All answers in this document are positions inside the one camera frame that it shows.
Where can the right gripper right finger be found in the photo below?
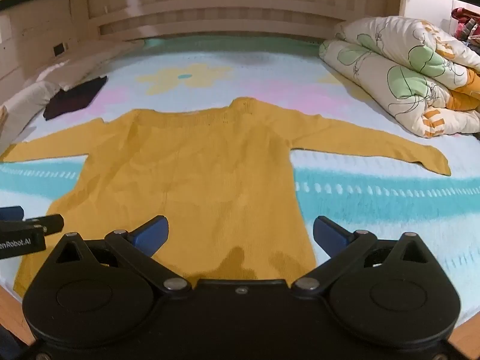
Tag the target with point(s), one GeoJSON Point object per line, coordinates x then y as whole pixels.
{"type": "Point", "coordinates": [345, 250]}

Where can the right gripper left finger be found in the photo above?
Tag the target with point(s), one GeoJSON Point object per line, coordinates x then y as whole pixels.
{"type": "Point", "coordinates": [135, 250]}

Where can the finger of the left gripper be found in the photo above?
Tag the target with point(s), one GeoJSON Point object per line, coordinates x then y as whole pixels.
{"type": "Point", "coordinates": [49, 224]}
{"type": "Point", "coordinates": [11, 213]}

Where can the yellow knit sweater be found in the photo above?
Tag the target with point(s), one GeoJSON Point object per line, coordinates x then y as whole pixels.
{"type": "Point", "coordinates": [222, 178]}

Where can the pile of clothes on shelf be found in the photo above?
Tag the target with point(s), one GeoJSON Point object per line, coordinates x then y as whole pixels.
{"type": "Point", "coordinates": [467, 29]}

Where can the floral bed sheet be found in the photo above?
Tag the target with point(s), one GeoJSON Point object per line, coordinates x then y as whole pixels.
{"type": "Point", "coordinates": [386, 196]}

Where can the white pillow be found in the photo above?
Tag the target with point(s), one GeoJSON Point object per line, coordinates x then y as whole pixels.
{"type": "Point", "coordinates": [64, 73]}

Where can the dark maroon folded garment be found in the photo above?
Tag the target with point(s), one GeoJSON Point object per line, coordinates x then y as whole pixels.
{"type": "Point", "coordinates": [74, 99]}

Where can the floral folded duvet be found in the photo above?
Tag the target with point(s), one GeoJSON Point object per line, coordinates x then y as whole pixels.
{"type": "Point", "coordinates": [426, 79]}

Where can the wooden headboard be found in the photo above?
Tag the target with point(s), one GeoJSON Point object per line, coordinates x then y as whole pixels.
{"type": "Point", "coordinates": [136, 19]}

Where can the wall power socket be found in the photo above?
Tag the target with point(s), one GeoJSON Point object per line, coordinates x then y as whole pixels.
{"type": "Point", "coordinates": [59, 49]}

